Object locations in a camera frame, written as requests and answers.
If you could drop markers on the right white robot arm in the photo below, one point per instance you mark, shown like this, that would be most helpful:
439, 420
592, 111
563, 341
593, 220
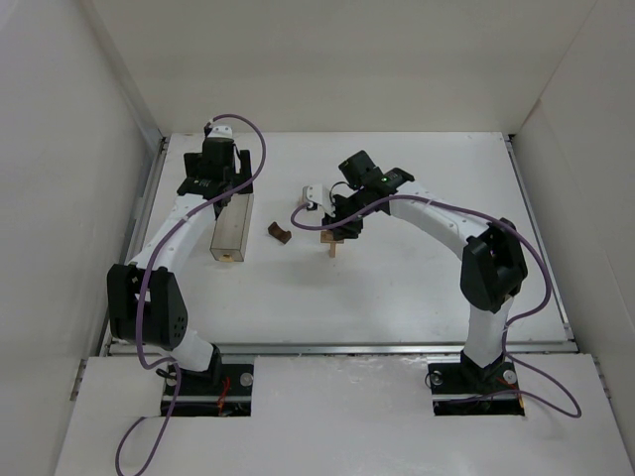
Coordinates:
492, 264

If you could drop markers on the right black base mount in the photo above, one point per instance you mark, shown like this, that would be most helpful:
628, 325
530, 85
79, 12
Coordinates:
458, 392

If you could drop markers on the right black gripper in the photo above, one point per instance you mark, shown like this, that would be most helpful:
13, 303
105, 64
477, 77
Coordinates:
341, 221

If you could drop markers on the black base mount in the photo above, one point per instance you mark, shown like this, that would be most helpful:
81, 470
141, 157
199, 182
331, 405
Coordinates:
230, 397
458, 392

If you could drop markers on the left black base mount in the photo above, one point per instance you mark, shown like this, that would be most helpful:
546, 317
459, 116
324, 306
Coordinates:
230, 397

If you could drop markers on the metal rail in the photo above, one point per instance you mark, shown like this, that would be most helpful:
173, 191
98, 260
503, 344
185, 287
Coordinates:
306, 349

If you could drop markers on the light wood notched block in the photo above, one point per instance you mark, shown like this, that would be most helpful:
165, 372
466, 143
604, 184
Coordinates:
327, 237

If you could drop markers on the clear plastic box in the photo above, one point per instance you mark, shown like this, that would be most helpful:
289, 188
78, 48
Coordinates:
230, 235

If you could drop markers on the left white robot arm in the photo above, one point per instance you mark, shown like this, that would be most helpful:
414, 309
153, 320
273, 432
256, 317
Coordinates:
145, 303

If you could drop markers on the dark brown notched block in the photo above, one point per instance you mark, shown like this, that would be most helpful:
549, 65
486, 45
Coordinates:
278, 233

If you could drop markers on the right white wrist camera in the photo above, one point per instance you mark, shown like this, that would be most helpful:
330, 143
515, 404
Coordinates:
316, 196

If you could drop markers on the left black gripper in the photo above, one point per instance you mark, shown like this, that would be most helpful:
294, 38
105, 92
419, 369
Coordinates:
246, 162

